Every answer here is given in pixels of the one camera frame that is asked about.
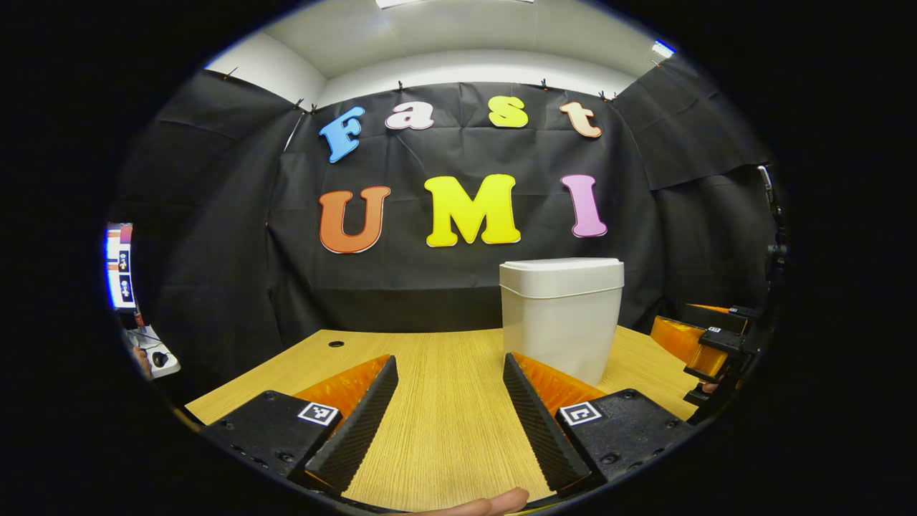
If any white side desk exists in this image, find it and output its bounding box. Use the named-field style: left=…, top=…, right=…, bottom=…
left=122, top=324, right=181, bottom=379

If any black backdrop cloth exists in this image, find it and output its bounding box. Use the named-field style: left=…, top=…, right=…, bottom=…
left=118, top=54, right=782, bottom=388

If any computer monitor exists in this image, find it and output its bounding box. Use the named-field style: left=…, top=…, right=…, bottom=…
left=106, top=223, right=137, bottom=311

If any ceiling light panel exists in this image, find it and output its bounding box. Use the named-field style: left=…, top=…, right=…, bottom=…
left=375, top=0, right=536, bottom=9

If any wooden desktop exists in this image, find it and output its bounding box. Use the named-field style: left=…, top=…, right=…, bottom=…
left=185, top=326, right=706, bottom=513

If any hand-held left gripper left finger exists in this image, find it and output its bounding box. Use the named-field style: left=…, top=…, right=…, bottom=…
left=201, top=353, right=400, bottom=495

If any white desktop garbage bin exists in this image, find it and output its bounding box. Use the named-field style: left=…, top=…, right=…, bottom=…
left=499, top=257, right=625, bottom=388

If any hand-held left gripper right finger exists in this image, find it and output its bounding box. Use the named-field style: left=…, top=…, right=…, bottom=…
left=501, top=351, right=697, bottom=497

